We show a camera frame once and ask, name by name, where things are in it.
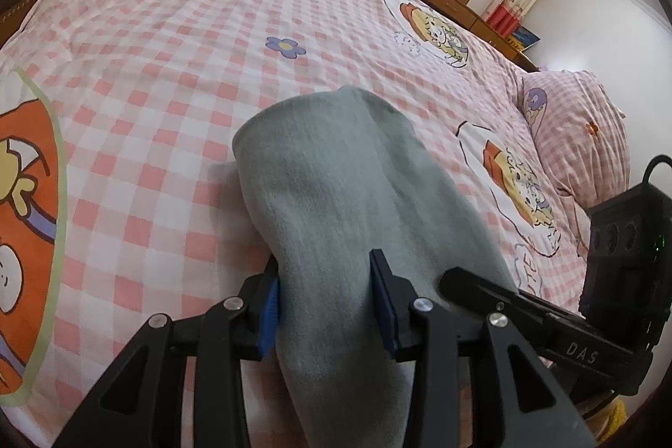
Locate blue book on cabinet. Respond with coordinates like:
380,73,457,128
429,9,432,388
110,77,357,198
506,25,541,52

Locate grey fleece pants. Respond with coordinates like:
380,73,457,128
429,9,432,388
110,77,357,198
234,86,514,447

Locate pink checkered pillow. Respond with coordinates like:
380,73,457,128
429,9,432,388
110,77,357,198
520,71,631,210

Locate pink checkered cartoon bedspread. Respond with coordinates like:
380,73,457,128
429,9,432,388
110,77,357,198
0,0,601,448

